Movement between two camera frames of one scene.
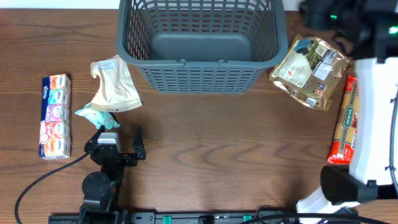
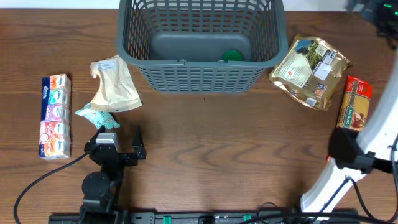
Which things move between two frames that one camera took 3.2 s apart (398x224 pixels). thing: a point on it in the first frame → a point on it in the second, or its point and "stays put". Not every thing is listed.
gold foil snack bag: [308, 69] stays put
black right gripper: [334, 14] → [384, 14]
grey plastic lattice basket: [201, 46] stays put
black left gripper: [130, 160] stays put
